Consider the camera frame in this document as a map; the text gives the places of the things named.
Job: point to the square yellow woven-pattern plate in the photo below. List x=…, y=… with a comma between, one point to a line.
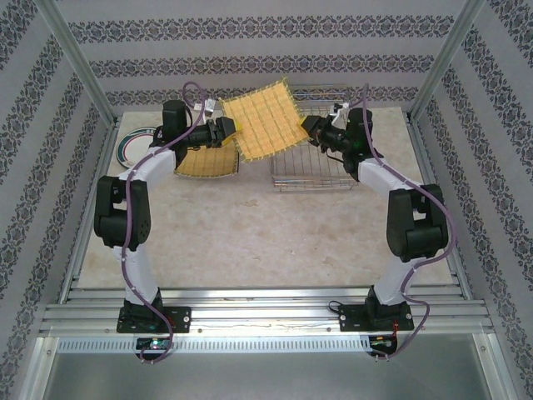
x=208, y=164
x=266, y=121

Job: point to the round white plate green rim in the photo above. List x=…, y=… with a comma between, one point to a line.
x=130, y=146

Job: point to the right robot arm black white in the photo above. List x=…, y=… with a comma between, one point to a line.
x=416, y=225

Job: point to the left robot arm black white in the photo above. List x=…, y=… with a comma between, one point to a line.
x=121, y=216

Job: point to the right circuit board with LEDs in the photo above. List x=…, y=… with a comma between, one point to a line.
x=381, y=342

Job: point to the circuit board with leds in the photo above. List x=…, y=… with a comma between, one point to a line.
x=381, y=342
x=156, y=344

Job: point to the left circuit board with LEDs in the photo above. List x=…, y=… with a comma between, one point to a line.
x=156, y=344

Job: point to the grey metal panel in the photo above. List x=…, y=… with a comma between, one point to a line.
x=266, y=375

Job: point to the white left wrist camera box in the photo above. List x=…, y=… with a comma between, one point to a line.
x=209, y=109

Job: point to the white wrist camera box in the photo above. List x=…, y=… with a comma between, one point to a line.
x=209, y=109
x=339, y=112

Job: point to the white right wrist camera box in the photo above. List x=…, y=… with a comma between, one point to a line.
x=339, y=112

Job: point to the aluminium side rail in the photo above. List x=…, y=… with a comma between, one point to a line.
x=83, y=241
x=428, y=166

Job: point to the aluminium frame post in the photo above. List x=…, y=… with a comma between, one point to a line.
x=442, y=62
x=81, y=62

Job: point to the aluminium mounting rail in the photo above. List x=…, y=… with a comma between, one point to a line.
x=266, y=316

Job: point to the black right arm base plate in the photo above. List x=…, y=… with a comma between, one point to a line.
x=354, y=318

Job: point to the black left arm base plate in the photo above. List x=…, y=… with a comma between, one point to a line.
x=181, y=316

